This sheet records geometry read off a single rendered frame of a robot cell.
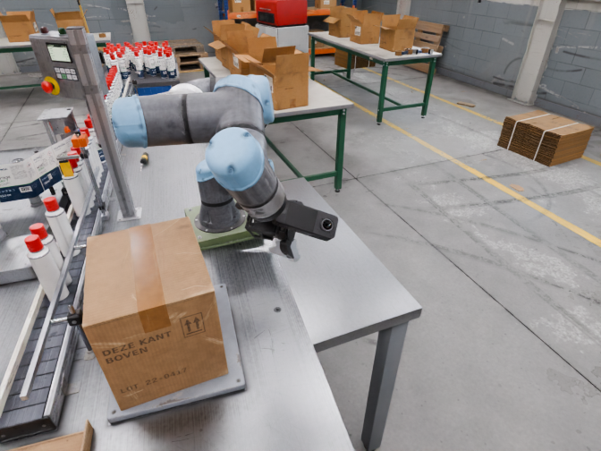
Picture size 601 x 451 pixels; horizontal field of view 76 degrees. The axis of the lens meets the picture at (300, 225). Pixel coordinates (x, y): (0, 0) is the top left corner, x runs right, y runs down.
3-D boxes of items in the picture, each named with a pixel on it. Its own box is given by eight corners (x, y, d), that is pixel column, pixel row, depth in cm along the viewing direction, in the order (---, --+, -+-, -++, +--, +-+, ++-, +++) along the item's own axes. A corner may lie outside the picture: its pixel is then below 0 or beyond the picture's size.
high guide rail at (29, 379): (97, 169, 161) (96, 166, 160) (100, 169, 161) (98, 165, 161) (21, 401, 76) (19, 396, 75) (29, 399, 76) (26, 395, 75)
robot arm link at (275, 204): (283, 168, 61) (270, 215, 58) (291, 182, 65) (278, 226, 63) (241, 164, 63) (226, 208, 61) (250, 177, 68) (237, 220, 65)
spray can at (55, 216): (64, 250, 127) (41, 195, 115) (82, 247, 128) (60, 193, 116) (61, 259, 122) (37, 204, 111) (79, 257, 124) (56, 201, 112)
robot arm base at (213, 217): (198, 212, 148) (193, 189, 143) (236, 205, 152) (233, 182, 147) (202, 233, 136) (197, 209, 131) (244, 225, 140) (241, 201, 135)
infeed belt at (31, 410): (103, 145, 211) (100, 138, 209) (119, 143, 213) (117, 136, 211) (4, 439, 80) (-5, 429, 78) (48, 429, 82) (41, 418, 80)
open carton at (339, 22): (321, 35, 580) (321, 6, 559) (350, 32, 598) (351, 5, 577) (333, 38, 553) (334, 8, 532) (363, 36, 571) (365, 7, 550)
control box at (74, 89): (71, 89, 139) (52, 30, 128) (110, 93, 134) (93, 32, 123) (47, 97, 131) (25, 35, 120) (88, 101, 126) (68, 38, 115)
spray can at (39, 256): (51, 292, 110) (22, 234, 99) (71, 288, 112) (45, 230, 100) (46, 305, 106) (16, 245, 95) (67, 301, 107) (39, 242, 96)
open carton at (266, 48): (234, 85, 338) (230, 38, 317) (290, 79, 356) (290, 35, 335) (249, 98, 304) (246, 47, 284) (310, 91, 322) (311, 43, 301)
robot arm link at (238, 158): (253, 114, 52) (258, 166, 49) (276, 157, 62) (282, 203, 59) (199, 127, 54) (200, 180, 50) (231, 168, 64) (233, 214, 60)
